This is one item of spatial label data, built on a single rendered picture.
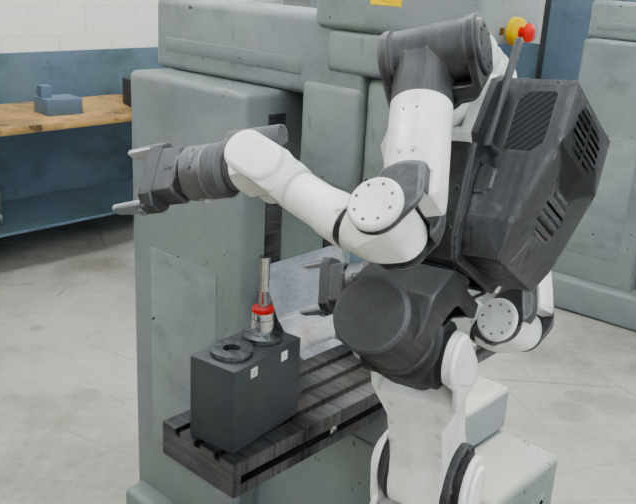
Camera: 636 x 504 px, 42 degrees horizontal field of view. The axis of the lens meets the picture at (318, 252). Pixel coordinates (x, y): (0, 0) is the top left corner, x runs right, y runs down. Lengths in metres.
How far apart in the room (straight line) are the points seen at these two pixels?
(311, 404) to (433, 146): 0.94
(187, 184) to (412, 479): 0.66
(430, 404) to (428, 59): 0.56
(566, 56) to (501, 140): 7.77
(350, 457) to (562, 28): 7.25
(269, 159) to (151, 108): 1.26
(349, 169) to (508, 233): 0.88
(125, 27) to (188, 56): 4.10
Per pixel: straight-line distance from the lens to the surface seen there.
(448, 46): 1.22
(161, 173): 1.36
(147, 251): 2.57
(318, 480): 2.39
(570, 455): 3.72
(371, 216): 1.07
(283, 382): 1.81
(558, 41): 9.10
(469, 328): 1.56
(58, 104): 5.57
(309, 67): 2.13
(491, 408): 2.23
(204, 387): 1.73
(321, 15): 2.07
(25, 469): 3.47
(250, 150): 1.23
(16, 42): 6.12
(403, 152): 1.13
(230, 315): 2.33
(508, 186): 1.26
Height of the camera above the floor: 1.88
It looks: 19 degrees down
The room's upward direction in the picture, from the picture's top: 3 degrees clockwise
